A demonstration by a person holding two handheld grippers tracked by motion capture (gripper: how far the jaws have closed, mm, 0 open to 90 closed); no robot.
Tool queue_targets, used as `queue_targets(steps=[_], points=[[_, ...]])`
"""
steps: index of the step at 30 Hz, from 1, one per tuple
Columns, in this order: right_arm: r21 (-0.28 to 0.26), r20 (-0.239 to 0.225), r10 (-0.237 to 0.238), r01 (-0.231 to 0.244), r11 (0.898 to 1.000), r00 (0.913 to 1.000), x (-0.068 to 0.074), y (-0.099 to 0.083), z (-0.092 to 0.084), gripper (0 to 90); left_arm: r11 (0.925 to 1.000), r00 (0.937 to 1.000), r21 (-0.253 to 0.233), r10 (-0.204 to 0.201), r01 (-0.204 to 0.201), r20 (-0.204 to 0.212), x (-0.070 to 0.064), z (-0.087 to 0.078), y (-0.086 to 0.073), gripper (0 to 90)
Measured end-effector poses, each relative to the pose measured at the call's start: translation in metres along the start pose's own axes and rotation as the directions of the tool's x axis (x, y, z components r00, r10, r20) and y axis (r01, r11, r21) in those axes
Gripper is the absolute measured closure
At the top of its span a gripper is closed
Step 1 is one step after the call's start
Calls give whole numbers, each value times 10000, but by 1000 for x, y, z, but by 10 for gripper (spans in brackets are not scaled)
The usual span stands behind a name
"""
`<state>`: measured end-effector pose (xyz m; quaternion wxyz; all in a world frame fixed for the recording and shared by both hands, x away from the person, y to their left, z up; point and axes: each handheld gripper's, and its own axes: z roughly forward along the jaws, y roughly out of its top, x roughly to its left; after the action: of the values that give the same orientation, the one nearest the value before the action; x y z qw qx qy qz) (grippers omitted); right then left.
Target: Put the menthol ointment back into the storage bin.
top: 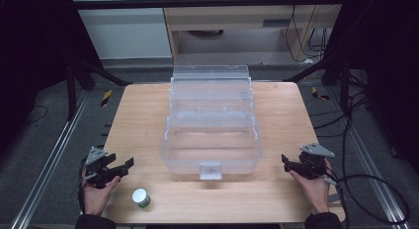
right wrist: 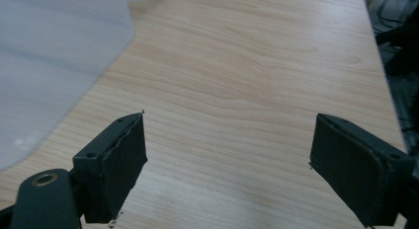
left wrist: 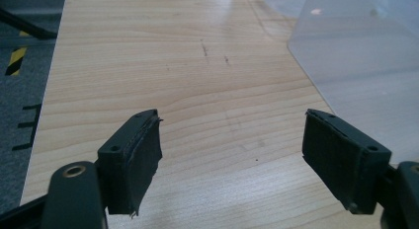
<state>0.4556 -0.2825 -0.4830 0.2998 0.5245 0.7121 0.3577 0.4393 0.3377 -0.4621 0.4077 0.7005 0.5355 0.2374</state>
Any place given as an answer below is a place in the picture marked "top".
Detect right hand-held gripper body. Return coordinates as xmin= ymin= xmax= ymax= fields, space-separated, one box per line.
xmin=292 ymin=142 xmax=336 ymax=181

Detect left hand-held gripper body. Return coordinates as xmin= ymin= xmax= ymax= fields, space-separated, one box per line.
xmin=82 ymin=146 xmax=128 ymax=190

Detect person's left hand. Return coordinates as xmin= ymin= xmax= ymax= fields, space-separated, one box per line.
xmin=81 ymin=169 xmax=122 ymax=217

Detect person's right hand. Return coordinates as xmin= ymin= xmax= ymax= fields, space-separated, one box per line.
xmin=289 ymin=158 xmax=332 ymax=215

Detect small white and green roll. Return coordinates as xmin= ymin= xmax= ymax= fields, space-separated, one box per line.
xmin=131 ymin=188 xmax=152 ymax=209

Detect grey table edge clamp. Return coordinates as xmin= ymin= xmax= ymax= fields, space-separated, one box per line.
xmin=327 ymin=192 xmax=342 ymax=205

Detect yellow and black tape strip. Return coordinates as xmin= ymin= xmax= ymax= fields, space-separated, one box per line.
xmin=310 ymin=86 xmax=331 ymax=102
xmin=100 ymin=89 xmax=114 ymax=108

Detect black metal stand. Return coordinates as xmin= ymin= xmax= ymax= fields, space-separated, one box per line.
xmin=64 ymin=52 xmax=133 ymax=122
xmin=282 ymin=52 xmax=351 ymax=114

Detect clear plastic tiered storage box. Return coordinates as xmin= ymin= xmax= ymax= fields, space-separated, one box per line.
xmin=159 ymin=64 xmax=264 ymax=182

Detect white cabinet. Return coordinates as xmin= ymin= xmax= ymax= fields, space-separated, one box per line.
xmin=68 ymin=0 xmax=174 ymax=61

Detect dark curtain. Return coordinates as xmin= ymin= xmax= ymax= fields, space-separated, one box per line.
xmin=324 ymin=0 xmax=419 ymax=178
xmin=0 ymin=0 xmax=103 ymax=158

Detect light wooden desk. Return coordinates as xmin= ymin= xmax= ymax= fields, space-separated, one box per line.
xmin=159 ymin=0 xmax=344 ymax=64

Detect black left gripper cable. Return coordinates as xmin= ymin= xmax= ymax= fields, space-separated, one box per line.
xmin=77 ymin=156 xmax=88 ymax=214

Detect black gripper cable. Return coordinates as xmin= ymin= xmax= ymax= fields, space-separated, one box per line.
xmin=324 ymin=169 xmax=411 ymax=225
xmin=77 ymin=156 xmax=88 ymax=214

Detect aluminium floor rail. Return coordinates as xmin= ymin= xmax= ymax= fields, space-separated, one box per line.
xmin=327 ymin=86 xmax=411 ymax=229
xmin=9 ymin=90 xmax=91 ymax=229

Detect black floor cables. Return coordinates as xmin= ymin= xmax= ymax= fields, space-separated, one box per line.
xmin=308 ymin=70 xmax=372 ymax=139

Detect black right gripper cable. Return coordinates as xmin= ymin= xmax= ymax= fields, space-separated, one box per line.
xmin=324 ymin=169 xmax=411 ymax=225

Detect thin black floor cable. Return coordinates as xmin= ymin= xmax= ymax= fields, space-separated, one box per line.
xmin=24 ymin=105 xmax=49 ymax=125

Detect black cables under desk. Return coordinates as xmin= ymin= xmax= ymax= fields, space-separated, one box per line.
xmin=284 ymin=5 xmax=332 ymax=64

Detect black horizontal frame bar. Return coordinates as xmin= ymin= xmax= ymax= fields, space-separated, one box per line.
xmin=70 ymin=0 xmax=348 ymax=11

